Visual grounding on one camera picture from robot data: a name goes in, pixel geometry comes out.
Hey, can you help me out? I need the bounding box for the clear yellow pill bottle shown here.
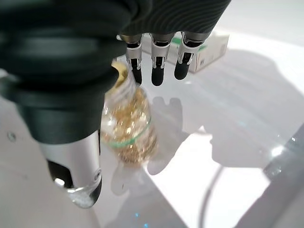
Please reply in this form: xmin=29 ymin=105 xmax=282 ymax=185
xmin=99 ymin=60 xmax=160 ymax=167

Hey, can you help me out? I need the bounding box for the white box green stripe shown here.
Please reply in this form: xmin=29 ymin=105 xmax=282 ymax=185
xmin=140 ymin=32 xmax=230 ymax=74

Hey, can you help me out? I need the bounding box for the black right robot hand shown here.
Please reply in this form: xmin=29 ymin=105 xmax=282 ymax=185
xmin=0 ymin=0 xmax=232 ymax=209

